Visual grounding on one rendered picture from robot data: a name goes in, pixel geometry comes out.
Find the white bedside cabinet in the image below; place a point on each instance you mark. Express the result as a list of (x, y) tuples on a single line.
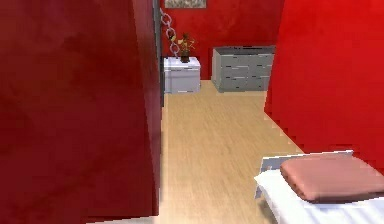
[(181, 76)]

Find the potted house plant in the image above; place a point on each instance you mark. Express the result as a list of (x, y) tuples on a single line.
[(185, 50)]

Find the grey chest of drawers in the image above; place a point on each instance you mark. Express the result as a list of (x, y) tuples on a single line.
[(245, 70)]

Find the white bed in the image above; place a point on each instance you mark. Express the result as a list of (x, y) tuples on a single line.
[(293, 203)]

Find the pink pillow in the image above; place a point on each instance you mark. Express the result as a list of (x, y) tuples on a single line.
[(333, 178)]

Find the framed wall picture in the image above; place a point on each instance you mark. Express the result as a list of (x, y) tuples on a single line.
[(185, 3)]

